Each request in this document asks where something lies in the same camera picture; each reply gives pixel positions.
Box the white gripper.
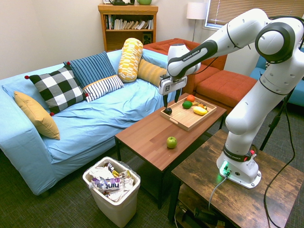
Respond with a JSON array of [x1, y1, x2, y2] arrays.
[[158, 75, 188, 114]]

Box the green apple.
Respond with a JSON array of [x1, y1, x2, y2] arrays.
[[166, 136, 178, 149]]

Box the light wooden tray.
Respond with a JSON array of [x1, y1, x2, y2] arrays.
[[160, 95, 218, 132]]

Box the small brown yellow banana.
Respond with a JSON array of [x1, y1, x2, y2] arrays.
[[191, 101, 209, 111]]

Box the yellow lemon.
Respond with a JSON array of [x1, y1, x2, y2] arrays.
[[192, 106, 209, 116]]

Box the mustard striped bolster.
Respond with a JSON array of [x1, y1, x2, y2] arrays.
[[137, 58, 168, 86]]

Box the brown wooden coffee table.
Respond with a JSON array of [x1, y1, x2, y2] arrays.
[[114, 92, 228, 209]]

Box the orange ottoman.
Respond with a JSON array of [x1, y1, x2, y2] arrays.
[[195, 70, 258, 112]]

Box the yellow white patterned bolster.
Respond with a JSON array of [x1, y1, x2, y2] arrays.
[[117, 38, 144, 83]]

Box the white navy striped pillow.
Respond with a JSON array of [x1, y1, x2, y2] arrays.
[[82, 75, 124, 103]]

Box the light blue sofa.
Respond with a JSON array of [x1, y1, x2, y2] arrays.
[[0, 48, 171, 198]]

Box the wooden bookshelf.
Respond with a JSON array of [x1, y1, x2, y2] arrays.
[[97, 3, 159, 52]]

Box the blue striped pillow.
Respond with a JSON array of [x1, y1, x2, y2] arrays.
[[63, 51, 117, 89]]

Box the row of books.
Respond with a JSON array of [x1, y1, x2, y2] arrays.
[[105, 14, 154, 30]]

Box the white floor lamp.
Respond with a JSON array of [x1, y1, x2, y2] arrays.
[[186, 2, 209, 42]]

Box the black tripod stand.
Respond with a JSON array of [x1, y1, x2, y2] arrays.
[[259, 87, 296, 152]]

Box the wooden window blinds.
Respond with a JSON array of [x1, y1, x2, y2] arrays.
[[205, 0, 304, 29]]

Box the crumpled white purple wrapper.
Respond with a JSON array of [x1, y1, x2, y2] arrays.
[[91, 177, 126, 193]]

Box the black object on bookshelf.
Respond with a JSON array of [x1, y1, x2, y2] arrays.
[[109, 0, 135, 6]]

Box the black white checkered pillow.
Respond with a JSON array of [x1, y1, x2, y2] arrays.
[[24, 62, 89, 116]]

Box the rustic dark wood side table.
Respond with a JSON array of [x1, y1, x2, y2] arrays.
[[167, 129, 304, 228]]

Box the white trash bin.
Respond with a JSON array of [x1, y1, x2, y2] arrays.
[[82, 156, 141, 222]]

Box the teal chair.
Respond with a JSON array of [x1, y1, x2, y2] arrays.
[[249, 47, 304, 107]]

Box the plain mustard pillow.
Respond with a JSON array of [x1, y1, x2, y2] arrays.
[[13, 91, 61, 141]]

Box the grey cable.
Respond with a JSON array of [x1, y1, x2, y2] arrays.
[[208, 174, 229, 211]]

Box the black cable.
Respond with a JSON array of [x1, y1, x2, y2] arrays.
[[263, 95, 296, 228]]

